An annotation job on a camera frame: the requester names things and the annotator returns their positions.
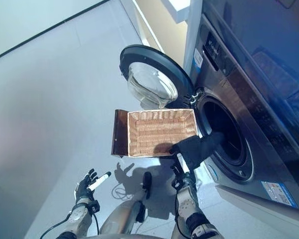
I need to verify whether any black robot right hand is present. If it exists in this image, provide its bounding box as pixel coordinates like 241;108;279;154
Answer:
171;152;191;189

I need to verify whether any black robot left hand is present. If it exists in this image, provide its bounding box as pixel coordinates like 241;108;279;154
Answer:
74;168;112;203

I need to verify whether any black garment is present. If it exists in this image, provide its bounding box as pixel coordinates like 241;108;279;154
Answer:
169;131;225;170

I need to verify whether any dark grey washing machine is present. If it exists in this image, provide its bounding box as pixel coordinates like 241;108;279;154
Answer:
189;12;299;213

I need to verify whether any rectangular wicker laundry basket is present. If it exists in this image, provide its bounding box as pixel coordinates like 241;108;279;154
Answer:
126;109;199;158

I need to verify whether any silver robot left leg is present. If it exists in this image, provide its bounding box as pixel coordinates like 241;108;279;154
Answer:
99;171;152;235

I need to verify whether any brown glossy basket stand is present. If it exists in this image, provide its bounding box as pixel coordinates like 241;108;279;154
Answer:
111;109;129;158

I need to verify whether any grey robot torso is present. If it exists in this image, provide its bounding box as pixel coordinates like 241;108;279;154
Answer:
84;233;175;239

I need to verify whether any round glass washer door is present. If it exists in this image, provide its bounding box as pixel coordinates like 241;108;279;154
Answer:
119;44;196;110

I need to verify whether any blue energy label sticker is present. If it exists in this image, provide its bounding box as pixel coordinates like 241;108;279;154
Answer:
261;181;299;208

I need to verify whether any blue white QR sticker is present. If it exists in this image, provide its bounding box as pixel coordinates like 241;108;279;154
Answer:
193;48;204;75

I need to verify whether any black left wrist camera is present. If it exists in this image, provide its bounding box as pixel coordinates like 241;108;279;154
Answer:
90;200;101;214

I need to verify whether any thin white floor cable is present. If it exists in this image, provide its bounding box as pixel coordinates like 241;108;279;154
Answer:
111;183;136;200

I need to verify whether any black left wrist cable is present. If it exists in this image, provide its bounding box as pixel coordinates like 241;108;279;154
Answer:
38;213;100;239

